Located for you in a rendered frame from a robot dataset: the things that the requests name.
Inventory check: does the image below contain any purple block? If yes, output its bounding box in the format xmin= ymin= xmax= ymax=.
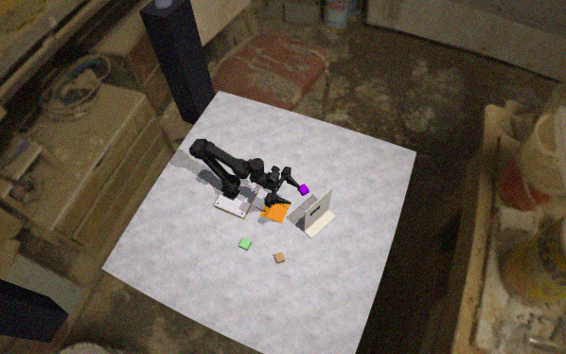
xmin=298 ymin=184 xmax=310 ymax=196

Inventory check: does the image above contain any green rectangular block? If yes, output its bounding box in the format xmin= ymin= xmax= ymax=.
xmin=239 ymin=238 xmax=252 ymax=251

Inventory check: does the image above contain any orange square mat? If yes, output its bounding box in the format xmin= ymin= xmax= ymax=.
xmin=259 ymin=204 xmax=290 ymax=223

